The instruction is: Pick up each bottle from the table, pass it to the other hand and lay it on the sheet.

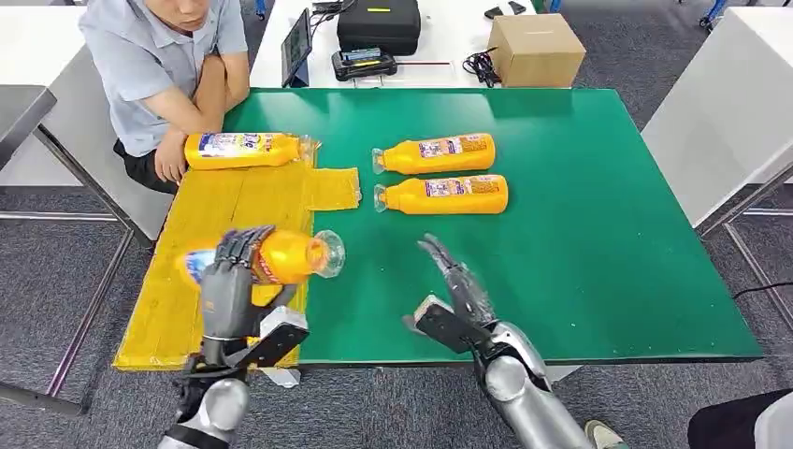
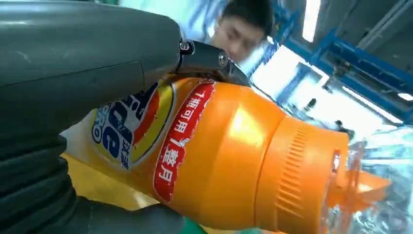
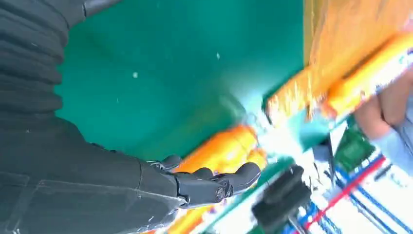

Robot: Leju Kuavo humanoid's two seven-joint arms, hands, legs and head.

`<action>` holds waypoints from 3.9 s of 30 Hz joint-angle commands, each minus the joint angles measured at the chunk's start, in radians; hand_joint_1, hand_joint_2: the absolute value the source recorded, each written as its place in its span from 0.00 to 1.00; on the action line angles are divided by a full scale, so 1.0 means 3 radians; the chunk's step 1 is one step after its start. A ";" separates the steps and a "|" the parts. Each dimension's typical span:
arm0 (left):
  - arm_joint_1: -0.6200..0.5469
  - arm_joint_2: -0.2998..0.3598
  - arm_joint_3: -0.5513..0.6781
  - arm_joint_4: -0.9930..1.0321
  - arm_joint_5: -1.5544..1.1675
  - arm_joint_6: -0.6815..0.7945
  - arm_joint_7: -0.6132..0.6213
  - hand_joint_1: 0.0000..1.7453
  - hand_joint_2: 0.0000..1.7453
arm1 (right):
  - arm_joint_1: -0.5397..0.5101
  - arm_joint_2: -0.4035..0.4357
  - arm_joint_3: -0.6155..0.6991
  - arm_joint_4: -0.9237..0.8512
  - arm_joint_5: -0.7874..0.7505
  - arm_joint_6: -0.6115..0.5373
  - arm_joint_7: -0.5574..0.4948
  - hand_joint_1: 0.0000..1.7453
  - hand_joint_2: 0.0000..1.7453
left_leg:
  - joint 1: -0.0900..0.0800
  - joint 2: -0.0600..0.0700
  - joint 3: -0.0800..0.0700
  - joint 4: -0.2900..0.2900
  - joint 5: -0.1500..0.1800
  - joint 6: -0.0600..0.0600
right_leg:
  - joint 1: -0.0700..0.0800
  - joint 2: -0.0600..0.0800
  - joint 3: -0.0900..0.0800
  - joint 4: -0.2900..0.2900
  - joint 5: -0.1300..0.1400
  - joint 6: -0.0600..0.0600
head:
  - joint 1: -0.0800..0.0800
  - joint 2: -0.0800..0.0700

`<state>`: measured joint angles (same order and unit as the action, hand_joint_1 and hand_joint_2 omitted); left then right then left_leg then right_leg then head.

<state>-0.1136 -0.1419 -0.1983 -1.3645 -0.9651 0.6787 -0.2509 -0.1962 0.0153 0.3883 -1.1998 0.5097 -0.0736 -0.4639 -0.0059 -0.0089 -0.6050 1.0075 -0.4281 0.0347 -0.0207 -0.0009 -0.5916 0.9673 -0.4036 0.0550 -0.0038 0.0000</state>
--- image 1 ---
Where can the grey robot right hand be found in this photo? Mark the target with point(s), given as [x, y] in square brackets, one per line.
[468, 294]

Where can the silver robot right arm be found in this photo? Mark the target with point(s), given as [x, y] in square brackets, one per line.
[526, 396]

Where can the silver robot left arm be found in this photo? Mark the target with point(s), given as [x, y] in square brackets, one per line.
[217, 406]

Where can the thin dark rod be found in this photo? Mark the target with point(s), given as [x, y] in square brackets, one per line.
[424, 62]

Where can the pale grey chair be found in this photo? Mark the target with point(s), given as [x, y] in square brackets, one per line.
[777, 427]

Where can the black carrying case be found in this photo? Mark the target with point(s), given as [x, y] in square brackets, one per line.
[379, 28]

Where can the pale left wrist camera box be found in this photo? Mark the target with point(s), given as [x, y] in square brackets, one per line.
[272, 338]

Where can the white table foot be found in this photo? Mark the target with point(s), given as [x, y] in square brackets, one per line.
[282, 378]
[560, 372]

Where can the black tablet on stand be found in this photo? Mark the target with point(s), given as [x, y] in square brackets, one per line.
[296, 46]

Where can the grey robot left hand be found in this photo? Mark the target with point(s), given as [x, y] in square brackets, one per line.
[223, 310]

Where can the black handheld controller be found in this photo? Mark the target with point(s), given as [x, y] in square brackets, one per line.
[363, 66]

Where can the person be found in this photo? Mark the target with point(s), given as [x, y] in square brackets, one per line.
[142, 62]
[725, 424]

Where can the small black device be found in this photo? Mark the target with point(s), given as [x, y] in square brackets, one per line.
[517, 7]
[493, 12]

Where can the brown cardboard box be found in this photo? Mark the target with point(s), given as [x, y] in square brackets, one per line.
[534, 52]

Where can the person's left hand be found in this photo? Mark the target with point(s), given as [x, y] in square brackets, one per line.
[170, 158]

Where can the green table mat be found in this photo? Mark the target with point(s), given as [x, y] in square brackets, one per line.
[607, 217]

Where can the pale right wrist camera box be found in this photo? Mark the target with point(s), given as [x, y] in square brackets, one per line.
[446, 325]

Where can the yellow plastic sheet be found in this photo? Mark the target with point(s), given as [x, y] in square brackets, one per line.
[186, 310]

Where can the blue wheeled chair base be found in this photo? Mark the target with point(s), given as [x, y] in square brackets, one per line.
[712, 13]

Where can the white table with metal legs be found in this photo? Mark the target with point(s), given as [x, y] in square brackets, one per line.
[80, 161]
[718, 111]

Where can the orange bottle with label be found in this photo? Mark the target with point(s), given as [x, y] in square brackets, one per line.
[409, 197]
[241, 152]
[291, 257]
[409, 158]

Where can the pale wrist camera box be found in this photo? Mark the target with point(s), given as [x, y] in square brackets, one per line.
[446, 325]
[272, 338]

